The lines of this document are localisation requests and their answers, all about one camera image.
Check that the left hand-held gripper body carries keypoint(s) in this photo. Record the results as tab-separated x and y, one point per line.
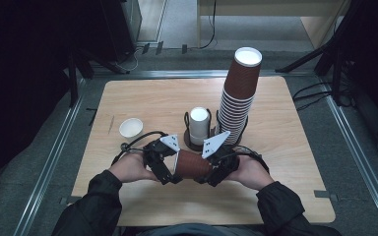
156	155

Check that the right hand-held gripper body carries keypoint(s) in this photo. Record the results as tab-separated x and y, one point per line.
226	164

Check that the single brown ribbed paper cup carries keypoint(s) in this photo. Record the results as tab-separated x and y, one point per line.
193	165

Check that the single white paper cup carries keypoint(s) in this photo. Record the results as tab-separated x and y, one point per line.
131	128

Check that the stack of white paper cups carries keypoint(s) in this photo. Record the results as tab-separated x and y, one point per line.
199	126

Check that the stack of brown paper cups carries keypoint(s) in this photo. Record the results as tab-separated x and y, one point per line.
239	88

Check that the person's right hand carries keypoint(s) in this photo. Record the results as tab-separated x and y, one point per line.
252	173

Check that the person's left hand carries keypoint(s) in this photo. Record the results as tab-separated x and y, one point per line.
129	167

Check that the person's grey-blue torso clothing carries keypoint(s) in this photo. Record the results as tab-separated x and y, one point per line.
190	230

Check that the grey tape strip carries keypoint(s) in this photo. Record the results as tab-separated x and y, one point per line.
70	200
325	194

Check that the black stand leg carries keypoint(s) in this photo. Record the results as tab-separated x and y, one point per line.
74	78

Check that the black cabinet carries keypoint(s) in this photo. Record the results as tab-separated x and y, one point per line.
121	26

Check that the black tripod stand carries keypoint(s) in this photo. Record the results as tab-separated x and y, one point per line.
334	46

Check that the light wooden furniture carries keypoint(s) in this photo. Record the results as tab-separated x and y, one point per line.
275	8

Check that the metal floor rail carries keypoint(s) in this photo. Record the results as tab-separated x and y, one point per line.
49	164
361	157
177	73

